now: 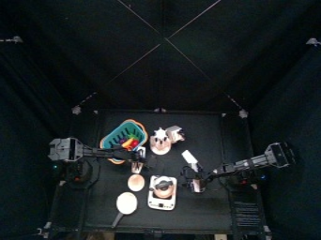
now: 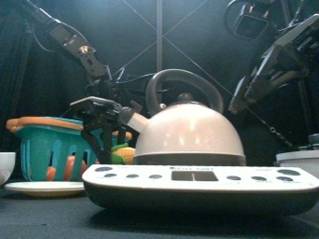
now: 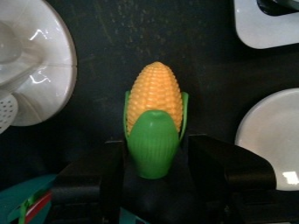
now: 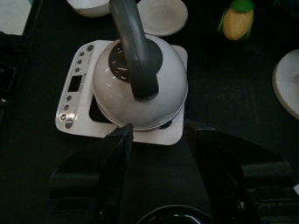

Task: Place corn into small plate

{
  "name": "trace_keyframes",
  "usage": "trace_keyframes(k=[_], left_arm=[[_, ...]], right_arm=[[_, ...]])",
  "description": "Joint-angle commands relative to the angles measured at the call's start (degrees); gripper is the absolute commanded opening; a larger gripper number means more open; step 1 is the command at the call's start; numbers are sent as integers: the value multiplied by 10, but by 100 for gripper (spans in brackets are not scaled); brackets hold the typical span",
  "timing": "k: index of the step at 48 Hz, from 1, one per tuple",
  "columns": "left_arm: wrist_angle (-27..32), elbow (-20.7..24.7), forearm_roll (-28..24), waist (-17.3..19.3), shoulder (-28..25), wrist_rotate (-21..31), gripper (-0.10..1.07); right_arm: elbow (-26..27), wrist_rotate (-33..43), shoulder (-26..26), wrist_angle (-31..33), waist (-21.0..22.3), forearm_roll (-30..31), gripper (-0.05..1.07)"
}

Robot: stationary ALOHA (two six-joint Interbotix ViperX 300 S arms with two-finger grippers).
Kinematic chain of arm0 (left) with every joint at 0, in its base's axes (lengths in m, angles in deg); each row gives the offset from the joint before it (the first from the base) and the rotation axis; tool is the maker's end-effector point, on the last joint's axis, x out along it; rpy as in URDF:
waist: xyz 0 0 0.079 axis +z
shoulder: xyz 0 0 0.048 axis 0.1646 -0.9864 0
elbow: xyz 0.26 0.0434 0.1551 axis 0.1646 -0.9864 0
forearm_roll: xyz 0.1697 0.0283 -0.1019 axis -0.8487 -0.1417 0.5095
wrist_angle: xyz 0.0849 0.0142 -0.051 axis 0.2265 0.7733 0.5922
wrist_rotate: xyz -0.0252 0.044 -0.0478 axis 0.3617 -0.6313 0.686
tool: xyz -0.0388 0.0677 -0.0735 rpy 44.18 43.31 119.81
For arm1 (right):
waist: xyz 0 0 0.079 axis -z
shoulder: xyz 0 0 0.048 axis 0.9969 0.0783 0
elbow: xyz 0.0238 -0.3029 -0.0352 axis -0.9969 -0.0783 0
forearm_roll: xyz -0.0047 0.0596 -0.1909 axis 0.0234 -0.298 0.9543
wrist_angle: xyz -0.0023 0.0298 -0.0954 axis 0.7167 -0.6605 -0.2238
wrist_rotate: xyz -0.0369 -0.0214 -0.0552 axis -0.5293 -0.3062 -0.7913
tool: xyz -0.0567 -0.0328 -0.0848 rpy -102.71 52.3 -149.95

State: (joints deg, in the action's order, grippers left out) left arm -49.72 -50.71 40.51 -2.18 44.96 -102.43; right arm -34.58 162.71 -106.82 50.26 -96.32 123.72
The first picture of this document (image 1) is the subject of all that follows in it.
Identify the pink toy bowl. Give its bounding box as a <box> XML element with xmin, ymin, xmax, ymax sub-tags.
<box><xmin>150</xmin><ymin>136</ymin><xmax>173</xmax><ymax>157</ymax></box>

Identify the yellow toy corn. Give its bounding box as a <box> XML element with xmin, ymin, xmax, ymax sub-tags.
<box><xmin>122</xmin><ymin>139</ymin><xmax>135</xmax><ymax>151</ymax></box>

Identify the teal basket with orange rim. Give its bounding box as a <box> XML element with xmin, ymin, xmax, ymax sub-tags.
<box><xmin>99</xmin><ymin>118</ymin><xmax>151</xmax><ymax>165</ymax></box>

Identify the white spiky toy shell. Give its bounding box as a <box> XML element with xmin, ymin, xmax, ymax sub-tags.
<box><xmin>153</xmin><ymin>127</ymin><xmax>170</xmax><ymax>141</ymax></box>

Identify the small beige plate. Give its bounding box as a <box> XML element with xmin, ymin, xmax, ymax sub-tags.
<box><xmin>127</xmin><ymin>173</ymin><xmax>147</xmax><ymax>192</ymax></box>

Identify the copper toy pot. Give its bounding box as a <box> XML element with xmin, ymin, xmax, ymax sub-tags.
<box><xmin>150</xmin><ymin>176</ymin><xmax>175</xmax><ymax>200</ymax></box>

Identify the beige toy frying pan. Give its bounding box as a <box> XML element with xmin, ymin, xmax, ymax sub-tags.
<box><xmin>110</xmin><ymin>191</ymin><xmax>139</xmax><ymax>229</ymax></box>

